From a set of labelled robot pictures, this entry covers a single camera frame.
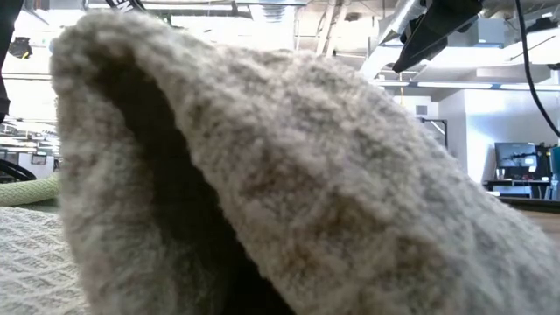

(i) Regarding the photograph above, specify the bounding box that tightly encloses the fluffy grey-beige towel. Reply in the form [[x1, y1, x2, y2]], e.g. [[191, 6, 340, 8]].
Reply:
[[50, 8, 560, 315]]

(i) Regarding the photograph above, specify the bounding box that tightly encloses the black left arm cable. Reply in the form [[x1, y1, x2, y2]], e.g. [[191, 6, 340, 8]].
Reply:
[[0, 157, 38, 183]]

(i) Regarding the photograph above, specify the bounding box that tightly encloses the dark office desk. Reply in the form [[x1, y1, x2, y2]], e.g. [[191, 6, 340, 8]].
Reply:
[[483, 178, 553, 200]]

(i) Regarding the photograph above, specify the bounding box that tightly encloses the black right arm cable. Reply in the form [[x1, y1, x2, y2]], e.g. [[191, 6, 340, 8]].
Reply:
[[514, 0, 560, 139]]

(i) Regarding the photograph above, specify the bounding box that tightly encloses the light green waffle towel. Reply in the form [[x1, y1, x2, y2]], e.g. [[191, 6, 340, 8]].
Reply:
[[0, 173, 61, 207]]

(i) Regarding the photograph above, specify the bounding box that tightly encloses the black metal rack frame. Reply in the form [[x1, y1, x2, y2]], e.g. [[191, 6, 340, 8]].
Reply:
[[417, 116, 449, 149]]

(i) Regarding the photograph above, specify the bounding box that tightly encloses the black ceiling-hung device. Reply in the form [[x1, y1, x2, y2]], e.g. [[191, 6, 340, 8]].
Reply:
[[8, 37, 33, 60]]

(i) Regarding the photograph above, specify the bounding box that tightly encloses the long ceiling light strip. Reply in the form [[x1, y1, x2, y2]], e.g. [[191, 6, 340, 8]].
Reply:
[[415, 80, 494, 90]]

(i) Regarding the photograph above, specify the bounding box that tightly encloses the dark computer monitor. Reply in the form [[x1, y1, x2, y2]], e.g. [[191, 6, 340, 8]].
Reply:
[[494, 142, 538, 170]]

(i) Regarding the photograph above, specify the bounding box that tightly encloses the black aluminium table frame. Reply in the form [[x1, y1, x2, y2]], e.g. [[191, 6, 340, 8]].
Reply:
[[498, 196, 560, 214]]

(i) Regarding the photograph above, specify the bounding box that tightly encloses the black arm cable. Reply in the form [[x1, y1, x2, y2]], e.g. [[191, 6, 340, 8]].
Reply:
[[0, 157, 38, 183], [514, 0, 560, 139]]

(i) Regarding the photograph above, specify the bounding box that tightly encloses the white waffle towel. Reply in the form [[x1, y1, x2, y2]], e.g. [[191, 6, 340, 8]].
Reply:
[[0, 205, 88, 315]]

